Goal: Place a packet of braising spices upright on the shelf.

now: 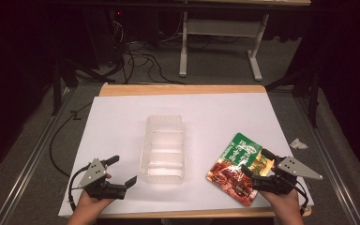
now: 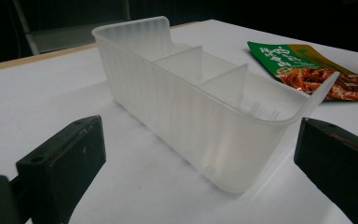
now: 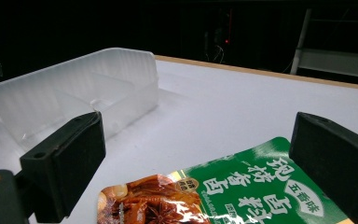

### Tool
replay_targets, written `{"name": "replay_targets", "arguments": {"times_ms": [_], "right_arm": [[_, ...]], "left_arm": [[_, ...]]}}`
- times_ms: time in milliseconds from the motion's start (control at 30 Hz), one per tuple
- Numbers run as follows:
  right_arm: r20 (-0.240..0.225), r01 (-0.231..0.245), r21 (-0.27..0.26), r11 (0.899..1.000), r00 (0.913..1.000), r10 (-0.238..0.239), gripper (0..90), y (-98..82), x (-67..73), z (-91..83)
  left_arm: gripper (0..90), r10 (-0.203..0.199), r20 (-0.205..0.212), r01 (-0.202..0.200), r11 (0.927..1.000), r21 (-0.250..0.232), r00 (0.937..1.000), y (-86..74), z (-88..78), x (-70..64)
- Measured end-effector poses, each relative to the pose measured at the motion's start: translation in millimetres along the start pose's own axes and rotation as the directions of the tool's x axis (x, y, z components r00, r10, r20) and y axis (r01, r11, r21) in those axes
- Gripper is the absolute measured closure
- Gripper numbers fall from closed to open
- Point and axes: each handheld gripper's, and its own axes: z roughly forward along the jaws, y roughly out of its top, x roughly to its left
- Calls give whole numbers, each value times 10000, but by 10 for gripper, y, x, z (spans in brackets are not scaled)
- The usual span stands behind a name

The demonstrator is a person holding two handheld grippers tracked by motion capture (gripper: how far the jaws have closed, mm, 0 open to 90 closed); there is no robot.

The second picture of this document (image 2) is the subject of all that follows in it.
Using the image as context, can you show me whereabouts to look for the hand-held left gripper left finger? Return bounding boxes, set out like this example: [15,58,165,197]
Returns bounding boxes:
[15,115,107,224]

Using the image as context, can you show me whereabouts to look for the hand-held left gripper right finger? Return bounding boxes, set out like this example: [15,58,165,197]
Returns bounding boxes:
[293,117,358,224]

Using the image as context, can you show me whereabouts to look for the translucent plastic divided storage box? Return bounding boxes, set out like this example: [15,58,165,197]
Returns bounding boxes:
[91,16,340,194]

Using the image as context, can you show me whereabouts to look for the green and red snack packet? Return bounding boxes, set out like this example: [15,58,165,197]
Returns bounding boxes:
[247,41,358,102]

